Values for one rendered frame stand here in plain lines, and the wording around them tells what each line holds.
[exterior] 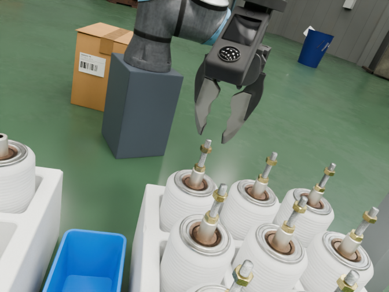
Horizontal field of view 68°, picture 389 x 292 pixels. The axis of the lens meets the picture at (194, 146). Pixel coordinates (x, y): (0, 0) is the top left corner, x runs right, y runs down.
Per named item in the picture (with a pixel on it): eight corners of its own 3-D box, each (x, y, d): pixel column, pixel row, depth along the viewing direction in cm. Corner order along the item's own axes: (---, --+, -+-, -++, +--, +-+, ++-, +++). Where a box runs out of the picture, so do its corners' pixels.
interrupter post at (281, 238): (289, 248, 44) (298, 232, 42) (279, 252, 42) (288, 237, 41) (277, 236, 45) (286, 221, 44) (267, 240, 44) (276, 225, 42)
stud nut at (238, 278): (243, 290, 27) (246, 284, 26) (228, 277, 28) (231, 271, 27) (253, 278, 28) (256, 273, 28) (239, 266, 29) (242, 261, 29)
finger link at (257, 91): (256, 120, 43) (270, 60, 39) (254, 123, 42) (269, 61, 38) (226, 113, 44) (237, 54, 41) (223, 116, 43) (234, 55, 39)
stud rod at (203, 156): (193, 176, 50) (205, 139, 47) (194, 174, 51) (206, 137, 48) (198, 179, 50) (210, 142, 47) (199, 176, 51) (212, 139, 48)
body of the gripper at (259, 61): (259, 84, 47) (290, 4, 42) (252, 96, 40) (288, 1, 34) (216, 69, 48) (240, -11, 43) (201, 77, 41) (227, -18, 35)
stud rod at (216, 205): (210, 226, 41) (227, 183, 37) (210, 230, 40) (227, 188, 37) (204, 224, 41) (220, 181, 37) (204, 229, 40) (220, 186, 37)
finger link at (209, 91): (209, 126, 51) (232, 78, 46) (199, 137, 46) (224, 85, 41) (193, 117, 51) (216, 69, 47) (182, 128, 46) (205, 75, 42)
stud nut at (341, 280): (357, 295, 30) (361, 290, 29) (344, 295, 29) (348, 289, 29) (345, 278, 31) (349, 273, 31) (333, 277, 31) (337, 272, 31)
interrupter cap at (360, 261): (338, 272, 42) (341, 268, 42) (312, 232, 49) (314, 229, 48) (379, 273, 44) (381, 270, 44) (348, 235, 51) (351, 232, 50)
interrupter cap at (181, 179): (170, 191, 48) (171, 188, 48) (176, 167, 55) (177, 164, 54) (213, 203, 48) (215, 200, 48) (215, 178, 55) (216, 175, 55)
